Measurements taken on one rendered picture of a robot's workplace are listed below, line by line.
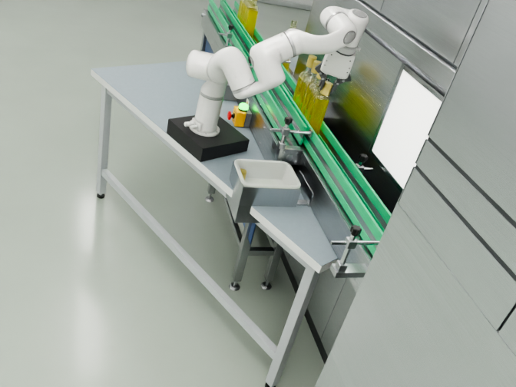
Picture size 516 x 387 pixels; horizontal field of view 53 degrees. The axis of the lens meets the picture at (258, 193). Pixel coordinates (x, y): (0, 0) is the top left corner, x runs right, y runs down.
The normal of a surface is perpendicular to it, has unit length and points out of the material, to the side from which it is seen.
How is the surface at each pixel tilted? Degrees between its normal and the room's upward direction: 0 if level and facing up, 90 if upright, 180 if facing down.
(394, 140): 90
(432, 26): 90
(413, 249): 90
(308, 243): 0
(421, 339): 90
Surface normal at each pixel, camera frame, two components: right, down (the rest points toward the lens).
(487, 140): -0.95, -0.04
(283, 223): 0.22, -0.81
